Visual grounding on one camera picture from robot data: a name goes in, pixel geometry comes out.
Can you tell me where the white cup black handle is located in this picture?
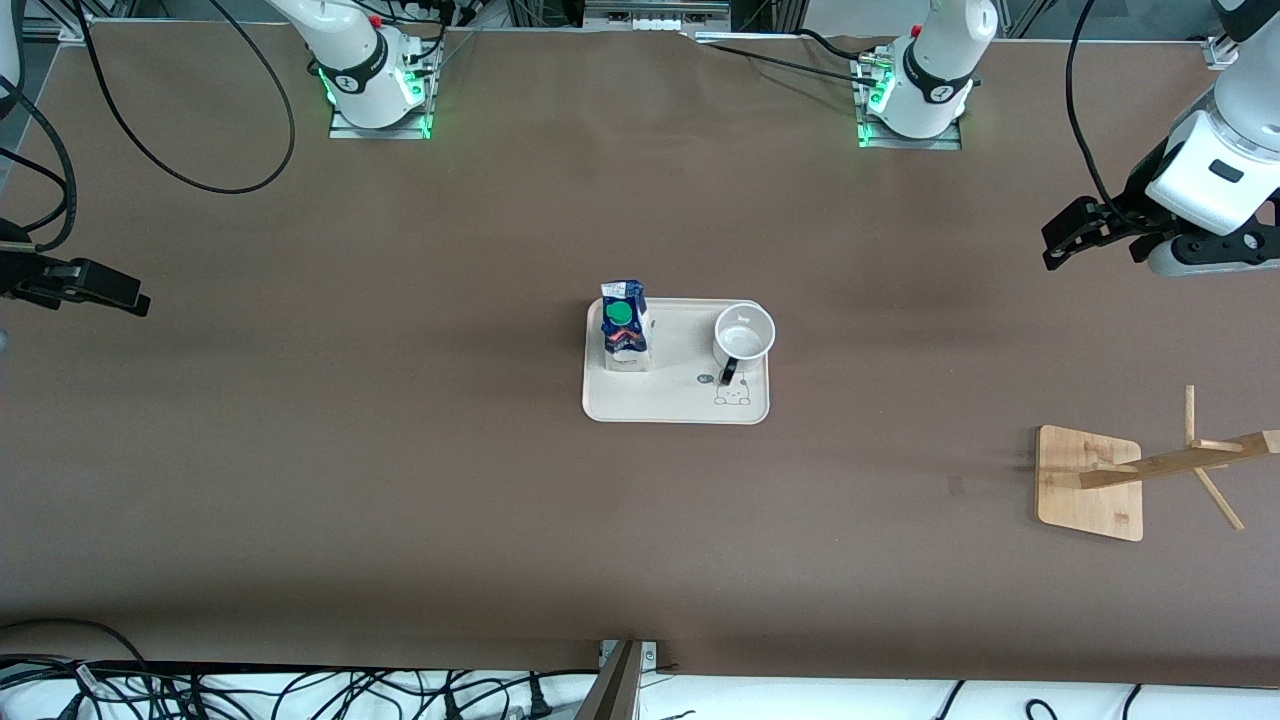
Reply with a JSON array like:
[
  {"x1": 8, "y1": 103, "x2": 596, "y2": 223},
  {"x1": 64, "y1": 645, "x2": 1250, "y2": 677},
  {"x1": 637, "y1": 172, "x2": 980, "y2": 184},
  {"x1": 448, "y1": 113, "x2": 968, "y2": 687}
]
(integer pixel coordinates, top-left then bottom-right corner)
[{"x1": 712, "y1": 302, "x2": 777, "y2": 388}]

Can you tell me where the blue white milk carton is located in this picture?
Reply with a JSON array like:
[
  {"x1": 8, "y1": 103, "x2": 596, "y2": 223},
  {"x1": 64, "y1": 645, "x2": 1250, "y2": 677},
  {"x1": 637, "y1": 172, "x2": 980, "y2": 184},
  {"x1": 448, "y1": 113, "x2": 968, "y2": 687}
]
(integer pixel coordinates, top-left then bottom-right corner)
[{"x1": 600, "y1": 280, "x2": 653, "y2": 373}]

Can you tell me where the wooden cup rack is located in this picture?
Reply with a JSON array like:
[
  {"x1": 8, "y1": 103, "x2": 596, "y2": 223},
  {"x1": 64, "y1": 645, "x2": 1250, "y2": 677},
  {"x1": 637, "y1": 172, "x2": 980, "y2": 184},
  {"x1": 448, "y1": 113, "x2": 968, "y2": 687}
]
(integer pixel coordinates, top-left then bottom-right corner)
[{"x1": 1035, "y1": 385, "x2": 1280, "y2": 543}]

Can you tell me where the cream rabbit print tray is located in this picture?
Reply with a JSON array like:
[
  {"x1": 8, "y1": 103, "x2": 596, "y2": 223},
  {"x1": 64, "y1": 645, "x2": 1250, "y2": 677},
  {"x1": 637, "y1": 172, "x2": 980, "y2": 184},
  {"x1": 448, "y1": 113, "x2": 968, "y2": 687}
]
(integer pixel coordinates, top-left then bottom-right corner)
[{"x1": 582, "y1": 297, "x2": 771, "y2": 426}]

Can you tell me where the white power strip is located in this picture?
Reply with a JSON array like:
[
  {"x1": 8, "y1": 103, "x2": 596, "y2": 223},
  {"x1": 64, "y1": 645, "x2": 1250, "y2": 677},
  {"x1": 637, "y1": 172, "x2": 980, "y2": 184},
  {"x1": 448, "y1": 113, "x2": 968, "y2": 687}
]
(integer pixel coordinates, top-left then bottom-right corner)
[{"x1": 584, "y1": 0, "x2": 732, "y2": 31}]

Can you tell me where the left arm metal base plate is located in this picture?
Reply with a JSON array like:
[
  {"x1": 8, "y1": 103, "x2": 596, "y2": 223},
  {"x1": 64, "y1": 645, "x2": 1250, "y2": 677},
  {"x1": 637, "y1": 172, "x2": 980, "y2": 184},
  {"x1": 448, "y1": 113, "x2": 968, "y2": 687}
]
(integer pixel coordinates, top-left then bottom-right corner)
[{"x1": 855, "y1": 55, "x2": 963, "y2": 151}]

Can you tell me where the thin black table cable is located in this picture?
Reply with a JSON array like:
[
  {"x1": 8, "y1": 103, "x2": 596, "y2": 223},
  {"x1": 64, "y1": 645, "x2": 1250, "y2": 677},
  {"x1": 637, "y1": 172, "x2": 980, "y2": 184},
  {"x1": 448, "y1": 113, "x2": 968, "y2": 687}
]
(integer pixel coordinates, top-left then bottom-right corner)
[
  {"x1": 798, "y1": 28, "x2": 893, "y2": 63},
  {"x1": 690, "y1": 38, "x2": 881, "y2": 88}
]

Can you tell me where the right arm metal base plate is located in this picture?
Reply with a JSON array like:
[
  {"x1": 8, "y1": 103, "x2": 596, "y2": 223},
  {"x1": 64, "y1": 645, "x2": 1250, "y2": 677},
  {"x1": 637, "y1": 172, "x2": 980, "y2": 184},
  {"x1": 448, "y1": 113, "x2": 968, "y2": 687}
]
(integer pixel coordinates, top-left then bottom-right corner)
[{"x1": 329, "y1": 50, "x2": 434, "y2": 140}]

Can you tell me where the metal frame bracket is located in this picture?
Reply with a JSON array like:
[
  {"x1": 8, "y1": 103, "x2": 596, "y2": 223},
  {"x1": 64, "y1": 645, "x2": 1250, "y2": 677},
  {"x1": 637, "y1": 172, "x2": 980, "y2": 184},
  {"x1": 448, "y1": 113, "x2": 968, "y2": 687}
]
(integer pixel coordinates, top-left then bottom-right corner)
[{"x1": 574, "y1": 638, "x2": 661, "y2": 720}]

